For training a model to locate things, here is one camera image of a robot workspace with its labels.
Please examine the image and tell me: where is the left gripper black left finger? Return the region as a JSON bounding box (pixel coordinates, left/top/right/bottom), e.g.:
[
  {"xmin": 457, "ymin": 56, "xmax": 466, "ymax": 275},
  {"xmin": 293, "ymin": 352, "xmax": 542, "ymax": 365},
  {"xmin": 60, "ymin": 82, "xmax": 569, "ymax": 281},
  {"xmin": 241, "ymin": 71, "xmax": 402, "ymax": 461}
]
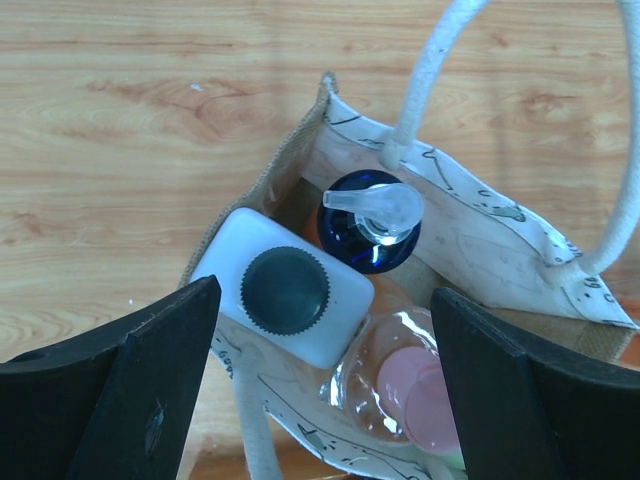
[{"xmin": 1, "ymin": 276, "xmax": 221, "ymax": 479}]

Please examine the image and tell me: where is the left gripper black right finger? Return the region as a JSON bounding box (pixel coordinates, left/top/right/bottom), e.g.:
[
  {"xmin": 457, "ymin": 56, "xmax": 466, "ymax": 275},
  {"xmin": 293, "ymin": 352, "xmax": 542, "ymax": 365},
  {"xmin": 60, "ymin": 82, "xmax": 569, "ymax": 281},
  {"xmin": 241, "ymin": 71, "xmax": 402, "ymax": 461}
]
[{"xmin": 431, "ymin": 288, "xmax": 639, "ymax": 480}]

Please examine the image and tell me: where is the white round cap bottle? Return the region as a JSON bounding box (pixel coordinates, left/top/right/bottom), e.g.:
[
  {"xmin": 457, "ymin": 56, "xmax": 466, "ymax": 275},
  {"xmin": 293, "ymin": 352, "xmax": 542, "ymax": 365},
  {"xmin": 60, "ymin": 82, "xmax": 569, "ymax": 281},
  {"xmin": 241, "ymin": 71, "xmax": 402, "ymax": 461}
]
[{"xmin": 431, "ymin": 449, "xmax": 466, "ymax": 472}]

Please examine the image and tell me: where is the clear bottle pink cap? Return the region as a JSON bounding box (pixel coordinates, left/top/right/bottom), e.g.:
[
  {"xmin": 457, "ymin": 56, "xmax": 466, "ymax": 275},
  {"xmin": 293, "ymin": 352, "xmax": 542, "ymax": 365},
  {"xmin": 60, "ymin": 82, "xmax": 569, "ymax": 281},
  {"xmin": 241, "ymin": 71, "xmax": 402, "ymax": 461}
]
[{"xmin": 319, "ymin": 305, "xmax": 461, "ymax": 457}]

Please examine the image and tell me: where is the white bottle black cap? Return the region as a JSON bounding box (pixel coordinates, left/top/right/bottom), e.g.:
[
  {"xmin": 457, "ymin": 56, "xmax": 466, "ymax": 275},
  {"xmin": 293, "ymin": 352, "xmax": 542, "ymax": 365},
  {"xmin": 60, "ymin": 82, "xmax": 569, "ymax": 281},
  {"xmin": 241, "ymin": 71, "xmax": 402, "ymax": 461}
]
[{"xmin": 190, "ymin": 208, "xmax": 374, "ymax": 369}]

